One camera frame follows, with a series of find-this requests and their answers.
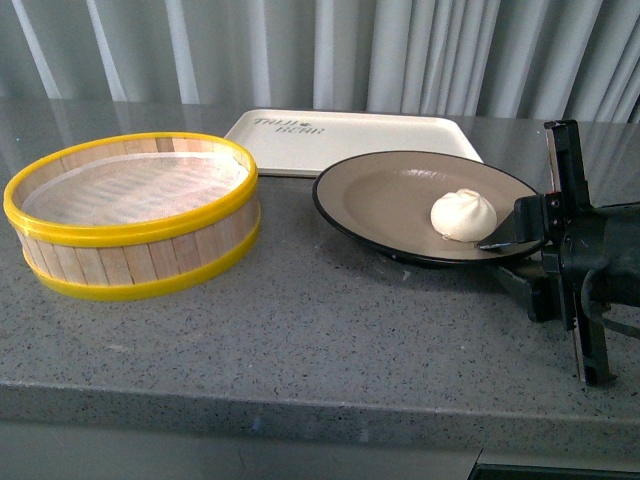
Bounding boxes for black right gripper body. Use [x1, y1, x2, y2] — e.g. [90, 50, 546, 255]
[512, 120, 639, 386]

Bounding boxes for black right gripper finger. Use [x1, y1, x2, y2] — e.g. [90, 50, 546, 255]
[489, 259, 550, 313]
[476, 215, 546, 252]

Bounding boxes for white steamed bun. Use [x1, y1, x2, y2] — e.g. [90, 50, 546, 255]
[430, 189, 498, 242]

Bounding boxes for beige plate black rim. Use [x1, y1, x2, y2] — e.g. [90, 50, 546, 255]
[313, 151, 541, 266]

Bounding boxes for cream rectangular tray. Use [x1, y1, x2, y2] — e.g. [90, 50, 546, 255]
[225, 109, 481, 178]

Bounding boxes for grey pleated curtain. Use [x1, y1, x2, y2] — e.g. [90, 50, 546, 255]
[1, 1, 639, 123]

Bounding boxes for white steamer liner paper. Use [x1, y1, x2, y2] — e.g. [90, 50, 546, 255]
[22, 152, 248, 226]

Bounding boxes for wooden steamer yellow rims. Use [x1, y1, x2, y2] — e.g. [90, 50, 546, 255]
[3, 132, 261, 301]

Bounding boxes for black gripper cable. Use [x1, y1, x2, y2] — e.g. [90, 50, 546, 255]
[582, 269, 640, 339]

